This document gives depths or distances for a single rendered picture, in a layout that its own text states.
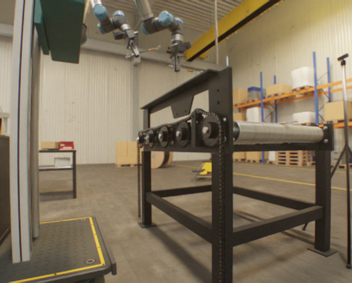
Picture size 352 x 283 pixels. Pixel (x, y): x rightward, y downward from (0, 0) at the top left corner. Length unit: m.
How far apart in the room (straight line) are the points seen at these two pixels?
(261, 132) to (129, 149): 7.97
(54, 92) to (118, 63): 3.56
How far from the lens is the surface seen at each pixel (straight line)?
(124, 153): 8.91
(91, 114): 11.62
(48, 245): 1.22
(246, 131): 1.14
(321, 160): 1.80
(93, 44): 12.00
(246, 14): 9.92
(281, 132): 1.35
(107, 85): 12.04
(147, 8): 1.47
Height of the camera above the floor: 0.77
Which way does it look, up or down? 1 degrees up
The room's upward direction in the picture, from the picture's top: straight up
